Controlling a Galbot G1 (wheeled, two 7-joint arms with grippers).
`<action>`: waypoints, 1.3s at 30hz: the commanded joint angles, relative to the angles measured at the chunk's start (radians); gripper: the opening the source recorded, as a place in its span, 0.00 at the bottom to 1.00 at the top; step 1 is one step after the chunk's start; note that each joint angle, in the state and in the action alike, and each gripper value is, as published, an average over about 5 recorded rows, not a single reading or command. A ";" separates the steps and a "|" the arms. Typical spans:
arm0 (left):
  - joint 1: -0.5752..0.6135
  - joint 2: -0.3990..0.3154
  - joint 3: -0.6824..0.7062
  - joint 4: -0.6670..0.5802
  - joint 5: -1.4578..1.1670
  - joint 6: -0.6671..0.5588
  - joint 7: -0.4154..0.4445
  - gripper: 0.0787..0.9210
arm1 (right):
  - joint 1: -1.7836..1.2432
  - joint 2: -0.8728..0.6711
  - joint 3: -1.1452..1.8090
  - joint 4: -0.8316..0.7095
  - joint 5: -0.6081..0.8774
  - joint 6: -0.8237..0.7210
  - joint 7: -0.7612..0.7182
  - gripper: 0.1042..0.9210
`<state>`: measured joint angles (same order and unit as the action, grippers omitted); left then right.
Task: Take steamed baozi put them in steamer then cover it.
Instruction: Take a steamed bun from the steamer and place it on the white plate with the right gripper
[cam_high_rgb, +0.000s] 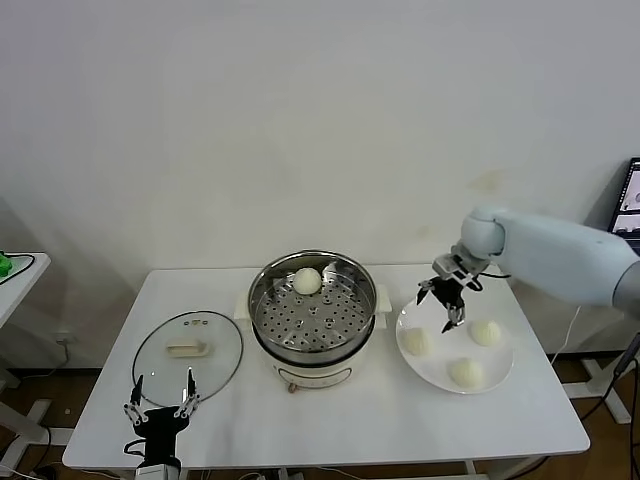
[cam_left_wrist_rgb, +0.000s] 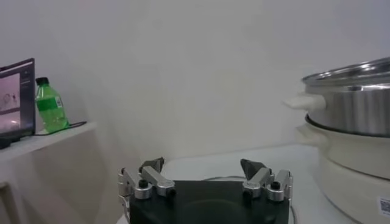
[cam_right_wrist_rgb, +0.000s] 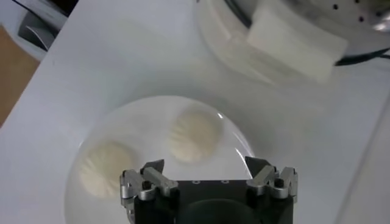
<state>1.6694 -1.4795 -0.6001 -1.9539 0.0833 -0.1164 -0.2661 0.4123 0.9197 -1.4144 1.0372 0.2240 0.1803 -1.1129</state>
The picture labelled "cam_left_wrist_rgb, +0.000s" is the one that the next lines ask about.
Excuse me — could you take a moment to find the round glass lid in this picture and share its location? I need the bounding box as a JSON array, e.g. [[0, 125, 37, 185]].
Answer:
[[202, 175, 299, 224]]

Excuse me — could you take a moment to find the green plastic bottle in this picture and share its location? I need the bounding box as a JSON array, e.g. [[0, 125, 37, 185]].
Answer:
[[35, 76, 70, 134]]

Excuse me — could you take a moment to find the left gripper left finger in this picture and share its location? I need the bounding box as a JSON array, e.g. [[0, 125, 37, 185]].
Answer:
[[118, 156, 177, 200]]

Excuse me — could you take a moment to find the black monitor screen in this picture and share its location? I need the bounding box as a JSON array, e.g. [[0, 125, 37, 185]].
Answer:
[[0, 57, 37, 150]]

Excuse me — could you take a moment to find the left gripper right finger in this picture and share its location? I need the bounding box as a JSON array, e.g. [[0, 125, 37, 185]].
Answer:
[[239, 158, 294, 202]]

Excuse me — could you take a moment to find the cream electric cooker pot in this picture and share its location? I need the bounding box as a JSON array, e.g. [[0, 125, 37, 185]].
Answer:
[[295, 115, 390, 224]]

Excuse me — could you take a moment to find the white side table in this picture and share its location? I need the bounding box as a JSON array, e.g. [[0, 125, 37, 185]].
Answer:
[[0, 121, 98, 224]]

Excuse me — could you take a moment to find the black cable on side table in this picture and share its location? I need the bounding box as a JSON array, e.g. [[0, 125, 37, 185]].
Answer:
[[33, 121, 88, 136]]

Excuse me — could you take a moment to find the stainless steel steamer basket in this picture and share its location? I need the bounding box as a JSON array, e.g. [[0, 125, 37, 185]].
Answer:
[[283, 56, 390, 138]]

